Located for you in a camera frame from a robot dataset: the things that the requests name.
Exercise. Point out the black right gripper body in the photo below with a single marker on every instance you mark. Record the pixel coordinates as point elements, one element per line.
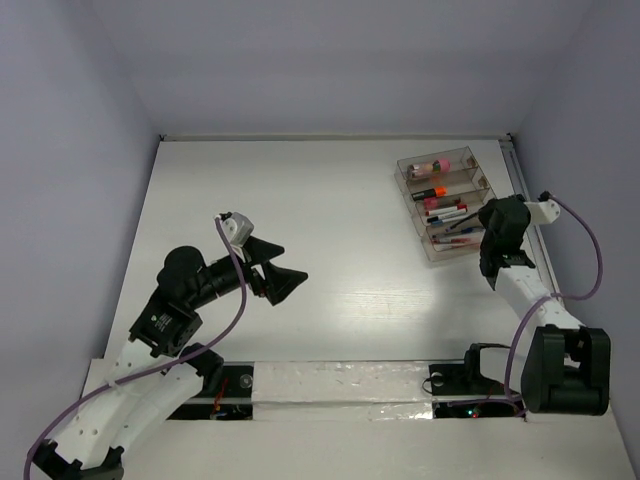
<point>485,216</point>

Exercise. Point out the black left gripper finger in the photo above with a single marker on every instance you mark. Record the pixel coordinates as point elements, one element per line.
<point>260,251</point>
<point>281,282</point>

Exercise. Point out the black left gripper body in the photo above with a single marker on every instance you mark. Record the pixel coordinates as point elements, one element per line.
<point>225,277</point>

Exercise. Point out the dark blue ballpoint pen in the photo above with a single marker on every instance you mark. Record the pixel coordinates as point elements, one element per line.
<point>454,233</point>

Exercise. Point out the white pen blue cap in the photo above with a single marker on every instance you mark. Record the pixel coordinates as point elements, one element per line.
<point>447,219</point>

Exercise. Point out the white pen red cap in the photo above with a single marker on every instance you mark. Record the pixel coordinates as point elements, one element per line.
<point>443,212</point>

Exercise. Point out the red ballpoint pen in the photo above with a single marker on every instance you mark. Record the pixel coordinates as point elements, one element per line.
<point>452,241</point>

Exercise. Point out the orange black highlighter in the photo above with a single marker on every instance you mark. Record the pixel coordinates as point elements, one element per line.
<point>434,192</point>

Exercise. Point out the pink black highlighter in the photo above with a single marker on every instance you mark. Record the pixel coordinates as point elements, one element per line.
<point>432,204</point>

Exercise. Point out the red gel pen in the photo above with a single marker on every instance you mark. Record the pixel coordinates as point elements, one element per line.
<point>457,246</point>

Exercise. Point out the purple gel pen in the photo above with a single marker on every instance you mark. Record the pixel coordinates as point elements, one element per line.
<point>465,224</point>

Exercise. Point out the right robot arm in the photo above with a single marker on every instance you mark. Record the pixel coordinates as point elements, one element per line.
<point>567,367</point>

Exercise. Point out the clear plastic organizer tray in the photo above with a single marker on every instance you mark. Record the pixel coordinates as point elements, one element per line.
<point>475,178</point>

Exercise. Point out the white foam front board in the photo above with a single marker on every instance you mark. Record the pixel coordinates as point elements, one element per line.
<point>288,441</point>

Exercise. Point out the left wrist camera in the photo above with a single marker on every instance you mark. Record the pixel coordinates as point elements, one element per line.
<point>234,229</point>

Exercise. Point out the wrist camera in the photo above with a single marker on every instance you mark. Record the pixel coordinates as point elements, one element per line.
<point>234,229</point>
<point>544,211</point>

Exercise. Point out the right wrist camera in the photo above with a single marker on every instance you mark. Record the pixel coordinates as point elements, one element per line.
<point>544,211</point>

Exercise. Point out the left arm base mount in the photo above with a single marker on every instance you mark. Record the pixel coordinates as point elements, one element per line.
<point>229,400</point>

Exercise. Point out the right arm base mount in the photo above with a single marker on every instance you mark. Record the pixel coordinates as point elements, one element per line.
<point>460,390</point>

